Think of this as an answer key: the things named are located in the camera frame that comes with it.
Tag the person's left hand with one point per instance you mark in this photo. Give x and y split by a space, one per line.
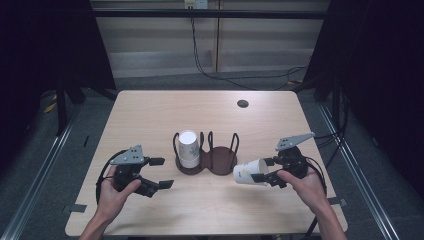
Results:
111 196

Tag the person's right hand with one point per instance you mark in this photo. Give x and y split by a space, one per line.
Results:
306 190

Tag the white wall socket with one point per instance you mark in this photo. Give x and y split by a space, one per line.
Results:
196 3

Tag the dark round table grommet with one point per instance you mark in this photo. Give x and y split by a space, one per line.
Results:
243 103

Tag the black metal stand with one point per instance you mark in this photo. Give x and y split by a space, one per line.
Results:
61 110
335 100

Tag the white cup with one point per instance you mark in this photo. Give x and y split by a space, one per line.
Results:
189 150

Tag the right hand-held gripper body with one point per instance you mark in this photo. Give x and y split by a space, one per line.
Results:
293 160

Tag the grey tape strip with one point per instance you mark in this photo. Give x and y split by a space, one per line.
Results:
75 208
337 201

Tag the floral paper cup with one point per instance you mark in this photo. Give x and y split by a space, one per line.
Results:
248 171

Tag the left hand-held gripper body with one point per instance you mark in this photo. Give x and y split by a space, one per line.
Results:
128 166

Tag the brown double cup holder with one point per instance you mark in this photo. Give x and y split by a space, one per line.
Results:
220 160

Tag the metal floor rail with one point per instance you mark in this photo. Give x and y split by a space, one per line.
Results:
360 180
40 180

